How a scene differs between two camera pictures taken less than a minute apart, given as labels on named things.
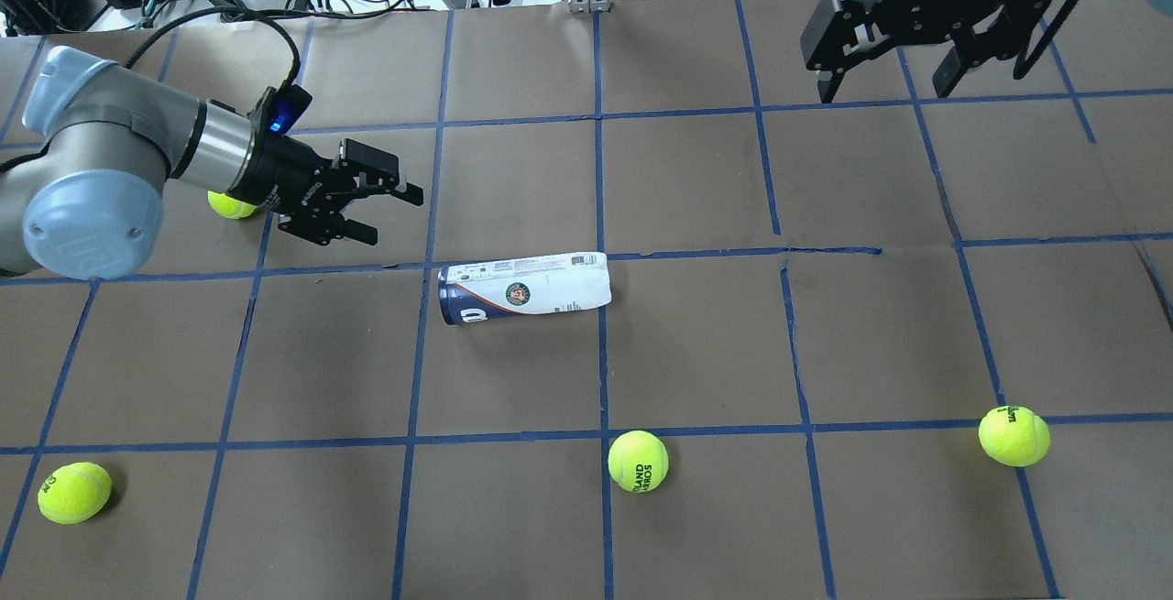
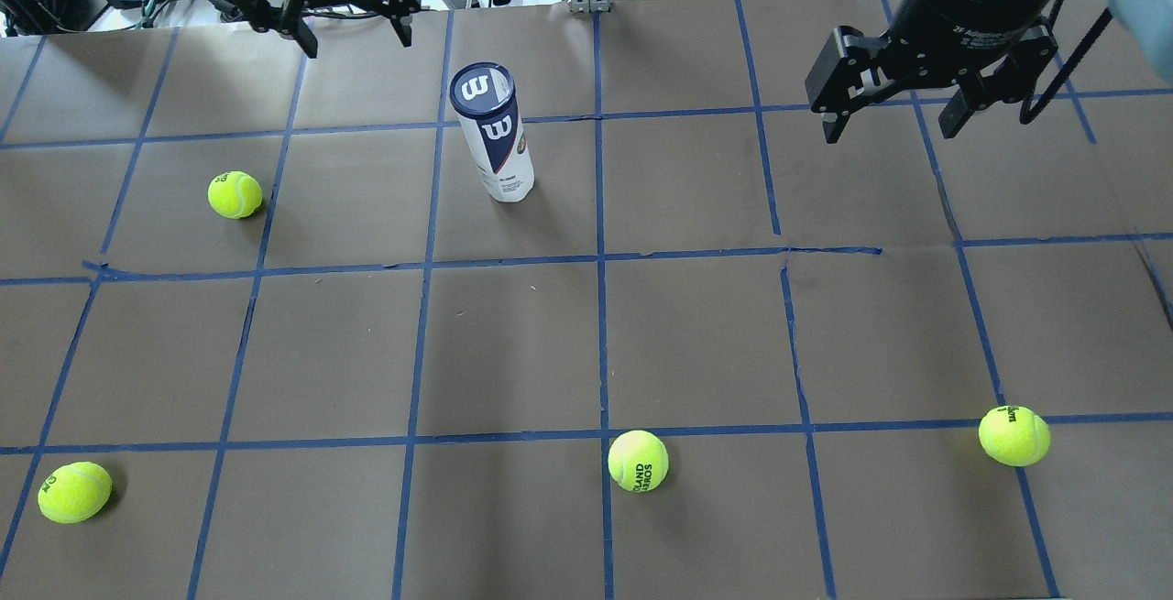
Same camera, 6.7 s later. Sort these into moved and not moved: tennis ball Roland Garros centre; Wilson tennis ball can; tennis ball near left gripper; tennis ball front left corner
Moved: Wilson tennis ball can
Not moved: tennis ball near left gripper; tennis ball Roland Garros centre; tennis ball front left corner
